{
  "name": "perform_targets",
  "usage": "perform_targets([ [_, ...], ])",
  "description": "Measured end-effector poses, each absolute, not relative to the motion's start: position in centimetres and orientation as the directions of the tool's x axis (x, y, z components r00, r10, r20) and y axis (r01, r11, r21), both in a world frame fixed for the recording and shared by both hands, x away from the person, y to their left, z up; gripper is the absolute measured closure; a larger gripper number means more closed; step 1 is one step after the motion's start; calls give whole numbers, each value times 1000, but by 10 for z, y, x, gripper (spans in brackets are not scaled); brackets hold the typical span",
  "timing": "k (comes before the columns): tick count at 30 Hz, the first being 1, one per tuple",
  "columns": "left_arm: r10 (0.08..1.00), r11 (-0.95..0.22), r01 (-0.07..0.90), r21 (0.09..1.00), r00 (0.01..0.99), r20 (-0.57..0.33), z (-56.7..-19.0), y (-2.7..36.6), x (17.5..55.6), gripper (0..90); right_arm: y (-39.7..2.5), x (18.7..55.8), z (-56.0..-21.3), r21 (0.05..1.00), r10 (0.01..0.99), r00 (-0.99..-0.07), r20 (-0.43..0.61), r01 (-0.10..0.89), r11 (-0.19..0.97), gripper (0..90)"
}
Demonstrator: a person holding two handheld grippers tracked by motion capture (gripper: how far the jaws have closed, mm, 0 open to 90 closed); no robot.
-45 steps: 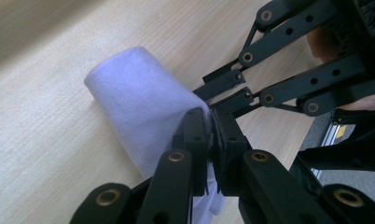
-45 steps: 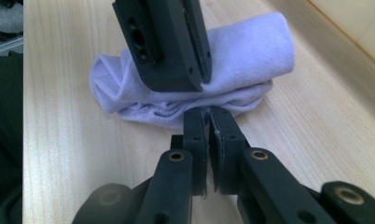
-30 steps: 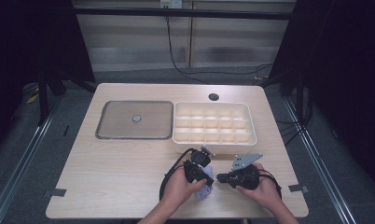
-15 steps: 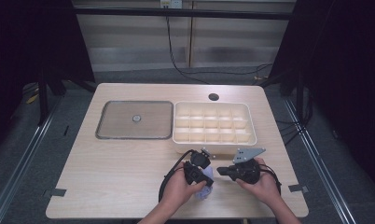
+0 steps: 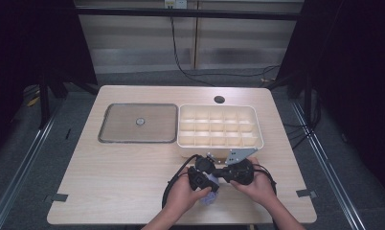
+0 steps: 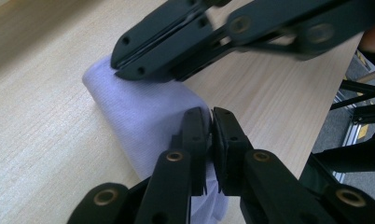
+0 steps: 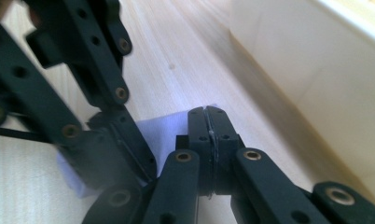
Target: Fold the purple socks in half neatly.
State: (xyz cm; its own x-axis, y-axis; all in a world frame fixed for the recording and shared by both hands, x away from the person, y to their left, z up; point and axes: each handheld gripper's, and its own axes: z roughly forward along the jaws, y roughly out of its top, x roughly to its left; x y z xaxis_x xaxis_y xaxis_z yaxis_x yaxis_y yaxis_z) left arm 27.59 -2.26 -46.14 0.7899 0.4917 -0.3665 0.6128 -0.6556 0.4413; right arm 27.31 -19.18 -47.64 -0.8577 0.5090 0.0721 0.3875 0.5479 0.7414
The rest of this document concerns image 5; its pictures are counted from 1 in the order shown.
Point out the person's left hand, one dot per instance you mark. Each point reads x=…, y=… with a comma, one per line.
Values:
x=181, y=195

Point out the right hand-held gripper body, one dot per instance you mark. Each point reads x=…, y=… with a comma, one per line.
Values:
x=241, y=172

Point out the black horizontal bar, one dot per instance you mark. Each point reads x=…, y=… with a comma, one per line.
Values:
x=187, y=13

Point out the grey tape strip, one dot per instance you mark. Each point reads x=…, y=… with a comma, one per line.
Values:
x=306, y=193
x=56, y=197

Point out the black metal stand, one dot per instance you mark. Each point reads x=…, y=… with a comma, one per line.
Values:
x=44, y=105

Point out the black curtain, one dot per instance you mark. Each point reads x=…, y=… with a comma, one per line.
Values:
x=356, y=80
x=31, y=48

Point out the metal floor rail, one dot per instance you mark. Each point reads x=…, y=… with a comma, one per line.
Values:
x=328, y=169
x=24, y=166

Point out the small yellow object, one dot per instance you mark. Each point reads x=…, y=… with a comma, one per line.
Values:
x=33, y=101

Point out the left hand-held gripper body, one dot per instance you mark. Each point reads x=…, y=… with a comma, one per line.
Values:
x=198, y=180

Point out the white wall power outlet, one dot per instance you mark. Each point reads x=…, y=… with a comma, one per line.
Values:
x=175, y=3

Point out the white compartment storage box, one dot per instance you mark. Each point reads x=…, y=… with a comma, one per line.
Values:
x=213, y=151

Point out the person's right hand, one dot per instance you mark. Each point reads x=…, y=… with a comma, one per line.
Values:
x=257, y=188

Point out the light purple sock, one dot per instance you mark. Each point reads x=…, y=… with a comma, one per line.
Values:
x=209, y=200

